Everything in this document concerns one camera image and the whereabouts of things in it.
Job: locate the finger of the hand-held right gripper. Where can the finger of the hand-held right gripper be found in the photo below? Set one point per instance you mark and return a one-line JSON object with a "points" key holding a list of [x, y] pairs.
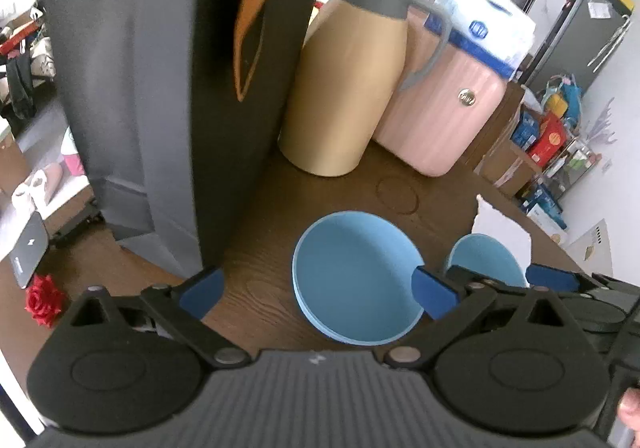
{"points": [[550, 277], [465, 275]]}

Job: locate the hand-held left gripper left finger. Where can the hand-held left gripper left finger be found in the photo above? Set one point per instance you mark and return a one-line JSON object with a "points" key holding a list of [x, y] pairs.
{"points": [[202, 290]]}

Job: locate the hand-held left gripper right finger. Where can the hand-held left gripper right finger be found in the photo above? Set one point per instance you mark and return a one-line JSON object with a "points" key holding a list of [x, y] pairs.
{"points": [[435, 293]]}

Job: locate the blue ribbed bowl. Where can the blue ribbed bowl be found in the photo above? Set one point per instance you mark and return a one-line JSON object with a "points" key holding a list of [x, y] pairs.
{"points": [[485, 255], [357, 273]]}

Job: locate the person's right hand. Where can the person's right hand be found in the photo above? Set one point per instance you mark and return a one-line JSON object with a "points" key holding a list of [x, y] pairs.
{"points": [[631, 410]]}

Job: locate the white flat carton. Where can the white flat carton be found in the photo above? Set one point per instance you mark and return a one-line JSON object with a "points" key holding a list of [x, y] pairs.
{"points": [[590, 240]]}

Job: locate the white paper sheet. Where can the white paper sheet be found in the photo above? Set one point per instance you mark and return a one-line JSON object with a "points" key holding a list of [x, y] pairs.
{"points": [[500, 223]]}

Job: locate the blue packet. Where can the blue packet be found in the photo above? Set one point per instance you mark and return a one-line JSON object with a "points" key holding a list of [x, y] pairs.
{"points": [[542, 205]]}

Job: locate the brown cardboard box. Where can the brown cardboard box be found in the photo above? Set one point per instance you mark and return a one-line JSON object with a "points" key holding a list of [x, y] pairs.
{"points": [[510, 168]]}

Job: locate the red box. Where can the red box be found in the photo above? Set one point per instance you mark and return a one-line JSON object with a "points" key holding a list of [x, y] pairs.
{"points": [[547, 141]]}

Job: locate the blue box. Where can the blue box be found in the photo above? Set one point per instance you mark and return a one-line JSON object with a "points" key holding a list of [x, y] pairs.
{"points": [[524, 131]]}

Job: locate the pink ribbed case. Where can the pink ribbed case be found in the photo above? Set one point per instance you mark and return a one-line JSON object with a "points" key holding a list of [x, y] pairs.
{"points": [[440, 123]]}

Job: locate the red rose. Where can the red rose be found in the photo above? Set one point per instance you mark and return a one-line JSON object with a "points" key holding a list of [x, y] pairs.
{"points": [[46, 300]]}

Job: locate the box of groceries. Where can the box of groceries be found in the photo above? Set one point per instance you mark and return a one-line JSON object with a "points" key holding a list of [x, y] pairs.
{"points": [[505, 118]]}

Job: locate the white plastic bag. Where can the white plastic bag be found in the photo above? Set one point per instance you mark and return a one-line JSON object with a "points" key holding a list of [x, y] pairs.
{"points": [[531, 101]]}

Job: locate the teal bag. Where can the teal bag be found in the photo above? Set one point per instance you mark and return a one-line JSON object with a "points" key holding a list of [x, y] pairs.
{"points": [[562, 98]]}

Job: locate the black paper bag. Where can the black paper bag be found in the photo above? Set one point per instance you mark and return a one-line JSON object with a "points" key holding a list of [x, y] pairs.
{"points": [[175, 103]]}

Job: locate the white slipper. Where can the white slipper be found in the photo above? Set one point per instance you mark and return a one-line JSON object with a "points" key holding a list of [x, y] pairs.
{"points": [[30, 193]]}

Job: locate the tan thermos jug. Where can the tan thermos jug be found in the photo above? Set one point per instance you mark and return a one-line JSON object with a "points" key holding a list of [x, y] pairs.
{"points": [[340, 93]]}

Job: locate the grey refrigerator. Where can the grey refrigerator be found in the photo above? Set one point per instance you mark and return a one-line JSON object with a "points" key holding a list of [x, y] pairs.
{"points": [[570, 38]]}

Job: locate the tissue pack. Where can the tissue pack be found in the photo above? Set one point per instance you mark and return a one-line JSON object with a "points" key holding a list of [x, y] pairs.
{"points": [[495, 28]]}

